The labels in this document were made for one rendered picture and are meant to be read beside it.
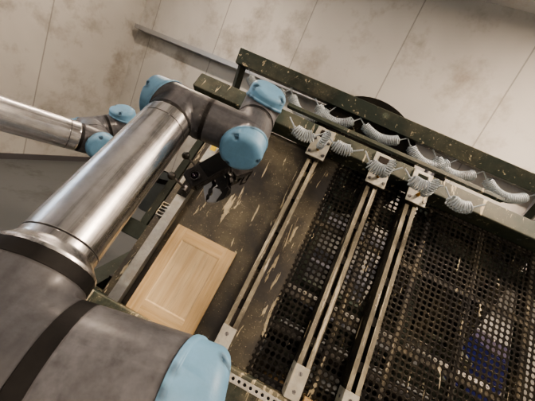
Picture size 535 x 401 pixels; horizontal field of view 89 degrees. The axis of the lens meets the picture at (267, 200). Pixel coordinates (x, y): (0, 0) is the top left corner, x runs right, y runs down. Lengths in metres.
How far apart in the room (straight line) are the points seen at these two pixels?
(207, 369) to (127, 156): 0.25
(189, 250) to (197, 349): 1.09
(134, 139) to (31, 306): 0.21
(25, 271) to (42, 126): 0.58
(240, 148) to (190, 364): 0.31
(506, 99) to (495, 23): 0.80
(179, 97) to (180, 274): 0.97
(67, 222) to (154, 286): 1.06
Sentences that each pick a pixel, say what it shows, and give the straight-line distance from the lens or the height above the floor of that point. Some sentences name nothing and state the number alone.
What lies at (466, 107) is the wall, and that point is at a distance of 3.91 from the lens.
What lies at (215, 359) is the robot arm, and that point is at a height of 1.63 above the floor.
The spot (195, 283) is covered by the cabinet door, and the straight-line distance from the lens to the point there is 1.31.
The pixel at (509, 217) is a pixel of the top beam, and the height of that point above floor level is 1.89.
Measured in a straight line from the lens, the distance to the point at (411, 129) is 2.00.
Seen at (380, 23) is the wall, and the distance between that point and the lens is 4.10.
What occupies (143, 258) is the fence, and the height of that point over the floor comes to 1.07.
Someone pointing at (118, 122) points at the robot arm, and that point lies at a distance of 0.98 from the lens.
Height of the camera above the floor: 1.81
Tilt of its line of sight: 14 degrees down
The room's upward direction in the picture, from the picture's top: 25 degrees clockwise
